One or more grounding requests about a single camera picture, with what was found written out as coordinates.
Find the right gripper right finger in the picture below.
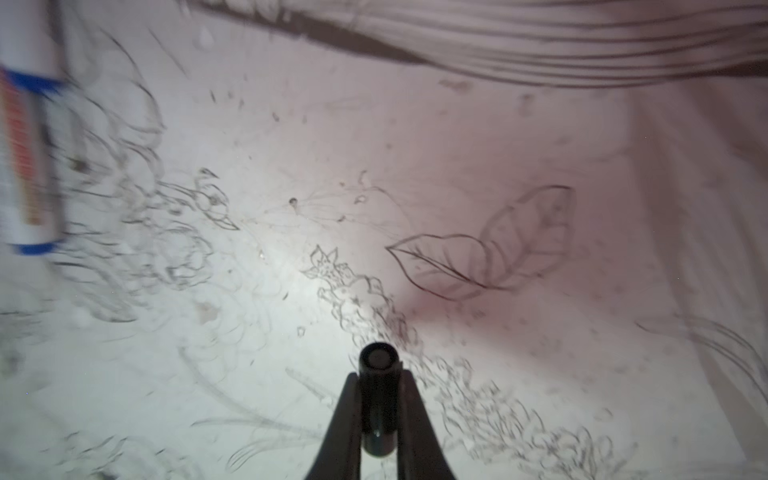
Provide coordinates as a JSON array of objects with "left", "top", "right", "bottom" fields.
[{"left": 396, "top": 370, "right": 456, "bottom": 480}]

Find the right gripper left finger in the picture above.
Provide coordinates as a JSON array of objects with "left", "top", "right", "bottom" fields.
[{"left": 305, "top": 373, "right": 362, "bottom": 480}]

